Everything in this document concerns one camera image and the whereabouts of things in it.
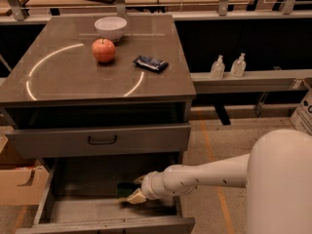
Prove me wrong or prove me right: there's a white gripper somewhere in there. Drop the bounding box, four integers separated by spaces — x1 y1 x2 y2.
126 172 166 205

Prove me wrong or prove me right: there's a green and yellow sponge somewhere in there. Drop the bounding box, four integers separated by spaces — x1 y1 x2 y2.
116 182 139 199

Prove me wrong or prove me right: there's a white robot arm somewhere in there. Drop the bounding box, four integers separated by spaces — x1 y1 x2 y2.
126 129 312 234

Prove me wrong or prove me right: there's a grey open middle drawer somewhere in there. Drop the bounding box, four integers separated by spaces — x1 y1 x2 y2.
17 153 195 234

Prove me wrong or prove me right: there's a grey drawer cabinet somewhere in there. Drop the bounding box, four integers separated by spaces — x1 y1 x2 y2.
0 14 197 234

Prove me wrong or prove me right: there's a grey upper drawer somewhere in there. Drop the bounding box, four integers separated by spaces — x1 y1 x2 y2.
7 102 190 158

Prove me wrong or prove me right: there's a cardboard box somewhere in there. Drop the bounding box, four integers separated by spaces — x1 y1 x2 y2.
0 136 51 207

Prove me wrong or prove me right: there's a red apple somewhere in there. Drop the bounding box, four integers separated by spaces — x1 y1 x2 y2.
92 39 116 63

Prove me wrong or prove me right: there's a clear sanitizer bottle left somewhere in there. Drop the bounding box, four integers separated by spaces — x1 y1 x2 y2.
211 55 225 79

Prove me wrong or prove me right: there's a clear sanitizer bottle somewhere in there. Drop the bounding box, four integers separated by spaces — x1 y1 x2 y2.
231 53 246 77
211 55 225 79

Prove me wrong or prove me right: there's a clear sanitizer bottle right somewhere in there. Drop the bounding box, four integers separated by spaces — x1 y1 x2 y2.
231 53 246 77

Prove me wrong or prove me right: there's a white bowl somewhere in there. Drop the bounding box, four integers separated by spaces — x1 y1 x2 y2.
94 17 127 41

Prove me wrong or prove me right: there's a white printed sign box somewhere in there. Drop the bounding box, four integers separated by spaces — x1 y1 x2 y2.
291 90 312 136

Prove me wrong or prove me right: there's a grey metal rail shelf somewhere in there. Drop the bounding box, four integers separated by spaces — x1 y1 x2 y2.
191 69 312 94

